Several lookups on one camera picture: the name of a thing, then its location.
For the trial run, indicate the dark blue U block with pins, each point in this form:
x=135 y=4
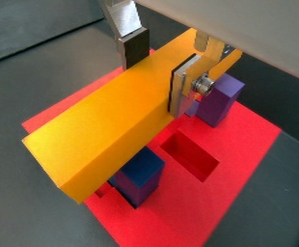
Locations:
x=138 y=179

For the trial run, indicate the purple U block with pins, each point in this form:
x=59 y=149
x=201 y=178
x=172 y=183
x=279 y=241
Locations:
x=213 y=108

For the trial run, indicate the long yellow block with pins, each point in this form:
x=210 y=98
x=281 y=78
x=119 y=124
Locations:
x=87 y=142

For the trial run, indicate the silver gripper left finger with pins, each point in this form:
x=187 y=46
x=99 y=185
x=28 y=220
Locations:
x=131 y=34

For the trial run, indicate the red slotted base board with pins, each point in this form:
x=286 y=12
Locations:
x=210 y=161

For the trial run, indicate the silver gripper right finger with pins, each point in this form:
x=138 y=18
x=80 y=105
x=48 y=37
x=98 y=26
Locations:
x=189 y=79

